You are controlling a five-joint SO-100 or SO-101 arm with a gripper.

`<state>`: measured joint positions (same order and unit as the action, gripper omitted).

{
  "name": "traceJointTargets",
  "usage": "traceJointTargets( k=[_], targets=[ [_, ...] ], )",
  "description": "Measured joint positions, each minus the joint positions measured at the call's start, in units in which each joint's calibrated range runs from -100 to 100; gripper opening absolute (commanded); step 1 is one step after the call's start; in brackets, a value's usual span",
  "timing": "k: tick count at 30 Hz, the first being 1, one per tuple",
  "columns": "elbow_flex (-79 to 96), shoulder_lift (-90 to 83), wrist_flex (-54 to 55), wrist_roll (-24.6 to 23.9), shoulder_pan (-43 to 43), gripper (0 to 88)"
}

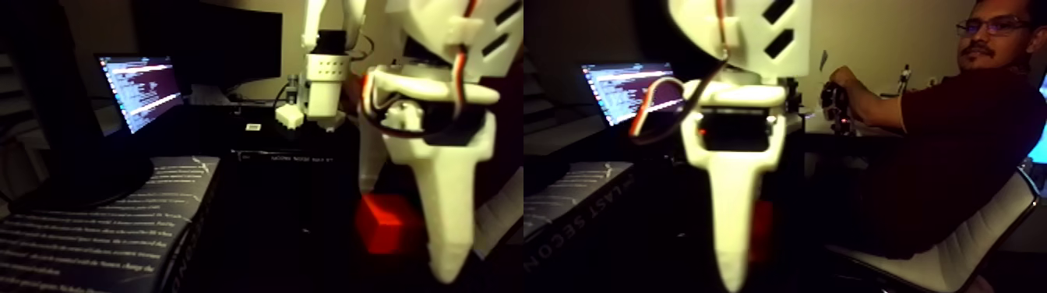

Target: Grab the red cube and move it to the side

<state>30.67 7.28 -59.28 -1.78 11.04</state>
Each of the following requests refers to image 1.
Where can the red cube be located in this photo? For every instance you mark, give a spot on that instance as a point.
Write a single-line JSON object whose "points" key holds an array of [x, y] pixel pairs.
{"points": [[384, 225]]}

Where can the dark leader arm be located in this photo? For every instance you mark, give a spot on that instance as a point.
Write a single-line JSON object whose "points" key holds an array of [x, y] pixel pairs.
{"points": [[834, 110]]}

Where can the person's left hand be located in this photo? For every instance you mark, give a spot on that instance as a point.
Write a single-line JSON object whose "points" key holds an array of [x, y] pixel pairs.
{"points": [[839, 80]]}

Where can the small white tag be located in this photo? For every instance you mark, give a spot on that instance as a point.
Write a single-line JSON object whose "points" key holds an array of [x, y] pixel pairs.
{"points": [[253, 126]]}

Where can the black computer monitor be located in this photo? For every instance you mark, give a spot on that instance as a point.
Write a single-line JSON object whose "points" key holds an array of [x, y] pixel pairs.
{"points": [[213, 41]]}

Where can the open laptop lit screen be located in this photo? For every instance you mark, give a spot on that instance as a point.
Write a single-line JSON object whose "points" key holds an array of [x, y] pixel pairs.
{"points": [[143, 90]]}

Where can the black book white lettering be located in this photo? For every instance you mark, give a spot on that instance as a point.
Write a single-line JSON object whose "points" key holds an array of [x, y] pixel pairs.
{"points": [[82, 245]]}

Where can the large black stand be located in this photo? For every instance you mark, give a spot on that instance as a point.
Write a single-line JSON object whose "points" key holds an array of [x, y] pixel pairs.
{"points": [[49, 123]]}

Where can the small figurine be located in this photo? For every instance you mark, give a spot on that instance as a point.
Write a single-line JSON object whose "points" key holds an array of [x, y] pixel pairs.
{"points": [[905, 80]]}

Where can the white office chair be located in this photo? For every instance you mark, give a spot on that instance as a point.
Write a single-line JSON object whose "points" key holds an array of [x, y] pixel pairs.
{"points": [[965, 262]]}

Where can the person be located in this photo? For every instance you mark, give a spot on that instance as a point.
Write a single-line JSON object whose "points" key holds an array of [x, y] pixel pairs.
{"points": [[981, 139]]}

